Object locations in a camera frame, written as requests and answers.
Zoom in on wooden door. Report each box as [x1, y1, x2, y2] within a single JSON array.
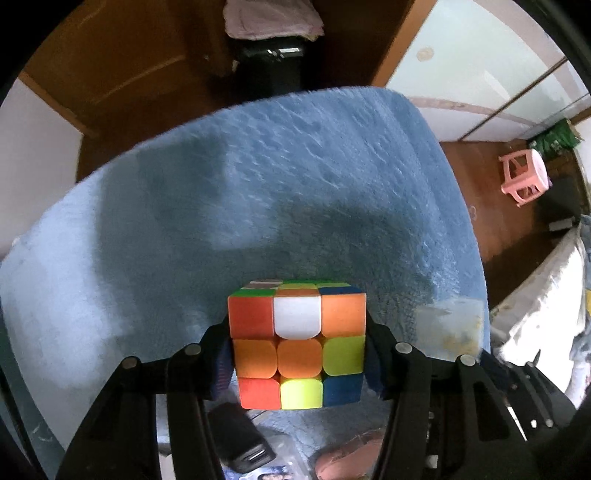
[[18, 0, 241, 181]]

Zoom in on black bag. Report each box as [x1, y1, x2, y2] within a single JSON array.
[[542, 178, 583, 232]]

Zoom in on green plastic bag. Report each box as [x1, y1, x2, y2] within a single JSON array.
[[531, 119, 583, 160]]

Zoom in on multicoloured puzzle cube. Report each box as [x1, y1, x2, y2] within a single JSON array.
[[228, 278, 368, 411]]

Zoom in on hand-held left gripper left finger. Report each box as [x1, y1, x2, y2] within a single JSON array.
[[55, 323, 236, 480]]

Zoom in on black storage bin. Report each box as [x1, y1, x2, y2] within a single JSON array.
[[235, 37, 308, 99]]

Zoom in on pink pouch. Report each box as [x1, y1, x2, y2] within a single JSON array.
[[314, 429, 386, 480]]

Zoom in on white quilt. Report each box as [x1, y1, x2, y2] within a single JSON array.
[[489, 226, 591, 407]]

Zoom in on pink plastic stool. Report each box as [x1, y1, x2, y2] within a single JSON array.
[[499, 148, 550, 208]]

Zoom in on black power bank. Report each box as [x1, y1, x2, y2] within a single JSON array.
[[208, 402, 277, 474]]

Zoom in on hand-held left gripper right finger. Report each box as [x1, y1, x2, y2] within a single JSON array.
[[365, 319, 532, 480]]

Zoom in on pink folded towel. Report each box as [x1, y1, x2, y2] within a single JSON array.
[[223, 0, 325, 40]]

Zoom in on frosted sliding door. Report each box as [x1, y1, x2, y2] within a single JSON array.
[[374, 0, 591, 144]]

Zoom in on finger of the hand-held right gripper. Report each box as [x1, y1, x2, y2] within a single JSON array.
[[479, 351, 580, 444]]

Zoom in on blue fluffy blanket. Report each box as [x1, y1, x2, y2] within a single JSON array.
[[0, 86, 490, 480]]

